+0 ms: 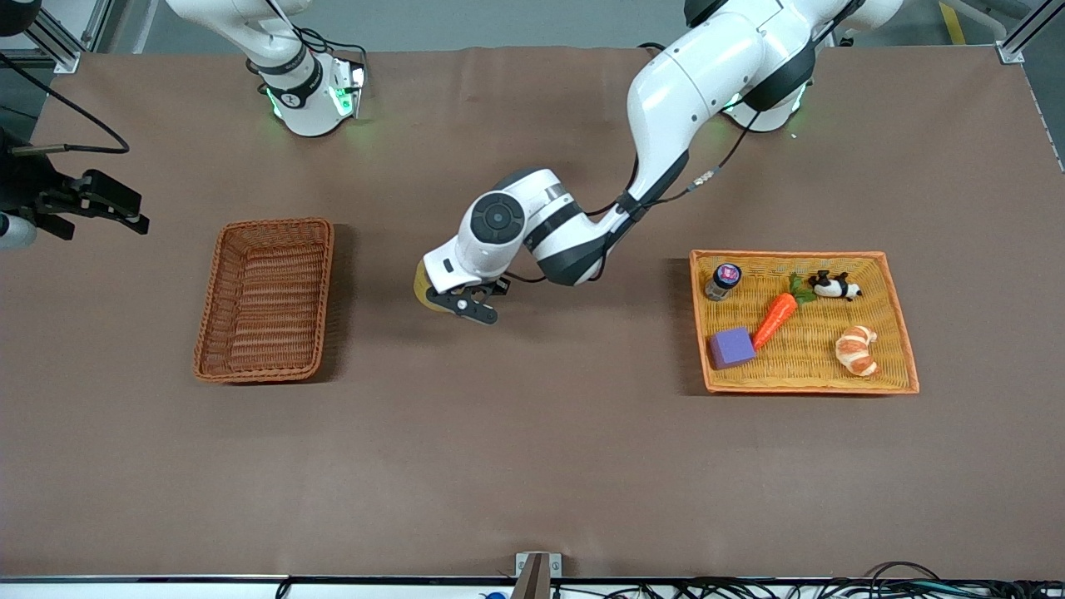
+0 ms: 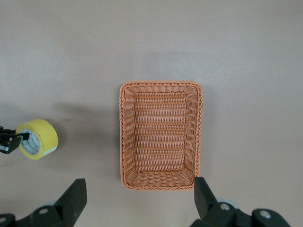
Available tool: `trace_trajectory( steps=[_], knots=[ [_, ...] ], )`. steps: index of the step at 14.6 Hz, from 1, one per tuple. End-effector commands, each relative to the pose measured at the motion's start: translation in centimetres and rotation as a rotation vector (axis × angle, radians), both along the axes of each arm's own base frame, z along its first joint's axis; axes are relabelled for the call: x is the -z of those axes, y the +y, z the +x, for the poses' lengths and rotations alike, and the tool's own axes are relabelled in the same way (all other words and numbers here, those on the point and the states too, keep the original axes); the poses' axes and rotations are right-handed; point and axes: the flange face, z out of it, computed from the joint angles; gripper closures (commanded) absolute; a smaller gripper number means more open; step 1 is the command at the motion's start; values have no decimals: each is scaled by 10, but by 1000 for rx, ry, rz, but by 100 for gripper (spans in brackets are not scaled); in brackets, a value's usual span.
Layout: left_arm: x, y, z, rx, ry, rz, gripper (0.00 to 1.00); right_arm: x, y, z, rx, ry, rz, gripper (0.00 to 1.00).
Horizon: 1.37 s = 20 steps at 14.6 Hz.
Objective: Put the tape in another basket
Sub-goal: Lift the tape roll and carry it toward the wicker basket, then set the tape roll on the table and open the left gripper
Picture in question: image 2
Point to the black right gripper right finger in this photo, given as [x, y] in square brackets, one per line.
[208, 208]

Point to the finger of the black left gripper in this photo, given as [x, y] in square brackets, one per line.
[22, 136]
[10, 144]

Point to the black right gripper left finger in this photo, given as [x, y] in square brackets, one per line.
[66, 208]

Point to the yellow tape roll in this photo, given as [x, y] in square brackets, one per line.
[47, 134]

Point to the brown wicker basket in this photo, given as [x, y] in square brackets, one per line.
[161, 132]

